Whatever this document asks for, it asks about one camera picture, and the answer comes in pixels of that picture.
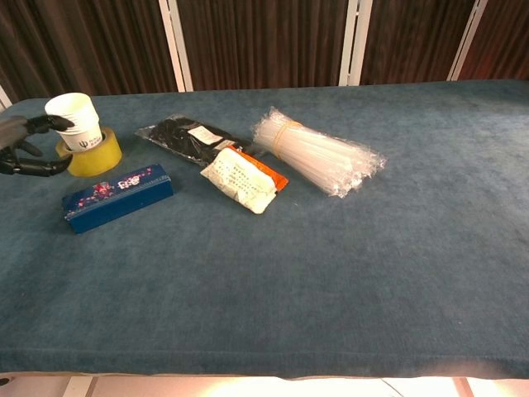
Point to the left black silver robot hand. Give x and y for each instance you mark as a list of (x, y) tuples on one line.
[(10, 130)]

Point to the white paper cup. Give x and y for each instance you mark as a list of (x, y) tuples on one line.
[(76, 111)]

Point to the yellow tape roll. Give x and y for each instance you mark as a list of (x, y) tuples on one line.
[(99, 161)]

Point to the black item in clear bag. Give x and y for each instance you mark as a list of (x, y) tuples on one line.
[(182, 136)]

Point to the white orange packet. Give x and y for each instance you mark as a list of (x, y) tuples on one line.
[(239, 182)]

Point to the dark brown pleated curtain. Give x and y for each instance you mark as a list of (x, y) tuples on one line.
[(264, 41)]

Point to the clear straws bundle in bag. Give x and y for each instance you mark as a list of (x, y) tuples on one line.
[(314, 153)]

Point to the blue tablecloth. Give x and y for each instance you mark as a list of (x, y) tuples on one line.
[(289, 269)]

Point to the white metal partition post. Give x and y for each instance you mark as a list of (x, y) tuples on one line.
[(355, 41), (3, 99), (177, 45), (468, 41)]

